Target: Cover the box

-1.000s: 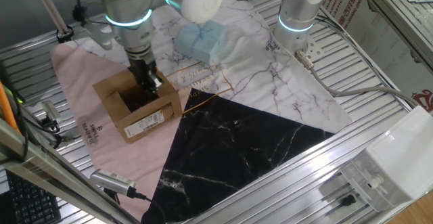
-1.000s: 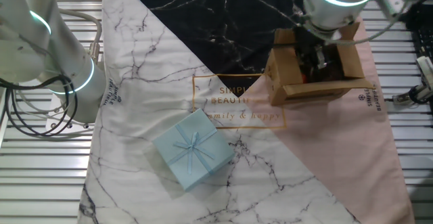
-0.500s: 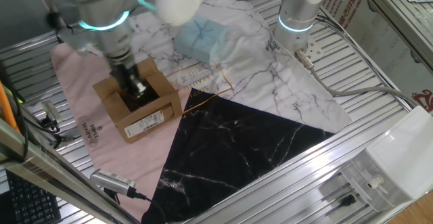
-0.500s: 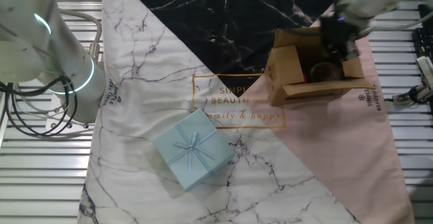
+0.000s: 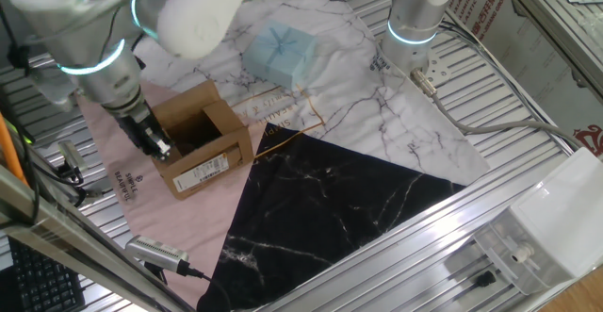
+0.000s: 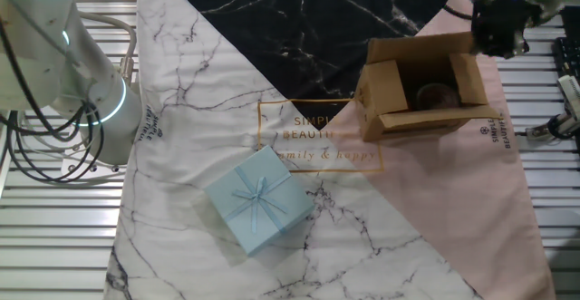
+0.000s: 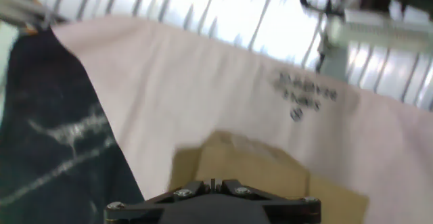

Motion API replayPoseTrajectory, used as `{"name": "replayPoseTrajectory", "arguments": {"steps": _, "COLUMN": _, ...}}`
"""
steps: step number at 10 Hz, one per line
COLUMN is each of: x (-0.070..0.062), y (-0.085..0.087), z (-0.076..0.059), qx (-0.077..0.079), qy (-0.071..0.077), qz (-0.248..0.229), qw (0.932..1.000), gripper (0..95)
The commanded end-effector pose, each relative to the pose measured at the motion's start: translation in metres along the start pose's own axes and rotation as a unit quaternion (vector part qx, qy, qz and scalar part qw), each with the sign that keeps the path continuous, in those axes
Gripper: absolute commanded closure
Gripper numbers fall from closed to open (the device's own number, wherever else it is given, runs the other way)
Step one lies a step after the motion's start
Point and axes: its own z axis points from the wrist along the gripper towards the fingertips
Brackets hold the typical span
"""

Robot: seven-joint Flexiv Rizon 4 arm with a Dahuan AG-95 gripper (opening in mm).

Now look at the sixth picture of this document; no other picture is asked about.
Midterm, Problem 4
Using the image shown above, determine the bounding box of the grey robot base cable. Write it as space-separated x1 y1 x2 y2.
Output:
76 12 138 86

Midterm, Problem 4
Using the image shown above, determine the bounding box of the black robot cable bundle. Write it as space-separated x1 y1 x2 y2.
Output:
0 16 106 184

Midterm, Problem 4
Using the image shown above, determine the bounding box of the light blue gift box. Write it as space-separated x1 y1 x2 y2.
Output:
203 144 316 257

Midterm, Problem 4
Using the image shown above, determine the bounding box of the marble pattern tablecloth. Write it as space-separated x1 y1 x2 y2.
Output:
102 0 557 300

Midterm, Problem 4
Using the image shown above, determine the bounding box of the silver cable connector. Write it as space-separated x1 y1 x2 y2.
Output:
525 112 580 140

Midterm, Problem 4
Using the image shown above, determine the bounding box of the brown cardboard box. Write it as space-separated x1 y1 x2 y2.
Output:
353 31 503 143

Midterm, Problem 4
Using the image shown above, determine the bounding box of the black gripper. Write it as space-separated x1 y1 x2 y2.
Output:
469 0 530 60

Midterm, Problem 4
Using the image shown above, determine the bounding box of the small silver camera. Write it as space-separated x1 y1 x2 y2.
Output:
556 74 580 120

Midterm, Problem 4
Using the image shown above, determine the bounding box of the black keyboard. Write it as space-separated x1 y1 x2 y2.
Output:
551 5 580 82

